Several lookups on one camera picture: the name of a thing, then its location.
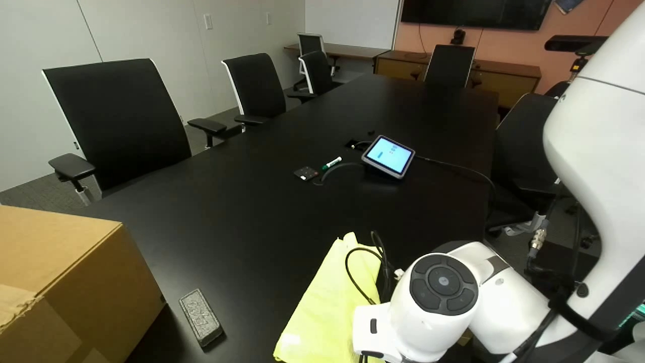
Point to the black wall television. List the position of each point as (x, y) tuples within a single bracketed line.
[(470, 13)]

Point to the white marker pen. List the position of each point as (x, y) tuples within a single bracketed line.
[(334, 163)]

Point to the yellow towel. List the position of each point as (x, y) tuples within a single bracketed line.
[(323, 309)]

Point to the wooden credenza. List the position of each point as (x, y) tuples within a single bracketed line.
[(511, 77)]

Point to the small black adapter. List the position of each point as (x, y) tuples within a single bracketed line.
[(305, 172)]

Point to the brown cardboard box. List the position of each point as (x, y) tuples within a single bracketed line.
[(67, 289)]

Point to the black camera on stand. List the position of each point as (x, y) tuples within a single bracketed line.
[(571, 43)]

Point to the tablet with lit screen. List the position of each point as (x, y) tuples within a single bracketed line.
[(388, 154)]

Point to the black conference webcam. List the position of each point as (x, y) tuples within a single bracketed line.
[(458, 38)]

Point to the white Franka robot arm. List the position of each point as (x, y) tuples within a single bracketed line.
[(606, 168)]

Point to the small grey remote control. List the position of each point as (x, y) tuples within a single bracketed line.
[(201, 318)]

